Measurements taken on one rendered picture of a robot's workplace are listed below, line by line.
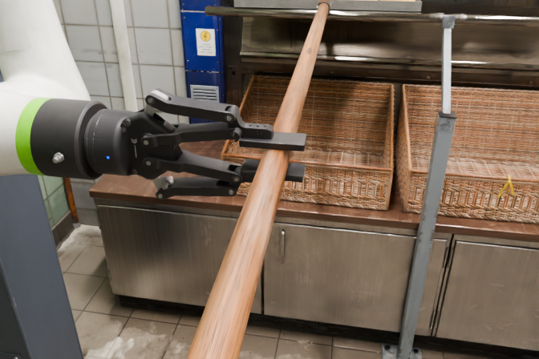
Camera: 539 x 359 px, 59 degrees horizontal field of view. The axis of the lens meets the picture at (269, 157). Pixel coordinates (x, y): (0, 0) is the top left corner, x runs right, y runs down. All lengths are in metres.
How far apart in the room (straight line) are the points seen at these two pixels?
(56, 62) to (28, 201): 0.60
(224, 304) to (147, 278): 1.59
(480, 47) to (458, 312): 0.94
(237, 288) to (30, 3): 0.51
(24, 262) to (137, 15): 1.12
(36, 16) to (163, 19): 1.32
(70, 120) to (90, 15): 1.61
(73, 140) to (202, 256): 1.24
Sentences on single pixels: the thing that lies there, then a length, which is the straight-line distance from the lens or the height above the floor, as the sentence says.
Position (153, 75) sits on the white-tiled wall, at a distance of 2.10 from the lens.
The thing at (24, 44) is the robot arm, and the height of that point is 1.28.
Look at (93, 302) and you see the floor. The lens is 2.18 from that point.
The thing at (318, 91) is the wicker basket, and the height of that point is 0.81.
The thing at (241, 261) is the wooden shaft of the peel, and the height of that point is 1.21.
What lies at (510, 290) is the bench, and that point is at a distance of 1.77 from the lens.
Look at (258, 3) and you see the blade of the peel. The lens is 1.51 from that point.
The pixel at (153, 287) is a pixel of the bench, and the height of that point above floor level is 0.17.
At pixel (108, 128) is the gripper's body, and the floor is 1.22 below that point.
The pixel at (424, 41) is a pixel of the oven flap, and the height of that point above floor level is 1.01.
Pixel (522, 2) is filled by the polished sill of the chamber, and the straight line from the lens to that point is 1.93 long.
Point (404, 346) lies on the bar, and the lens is 1.83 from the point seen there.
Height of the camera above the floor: 1.43
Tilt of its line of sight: 27 degrees down
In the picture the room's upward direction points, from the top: straight up
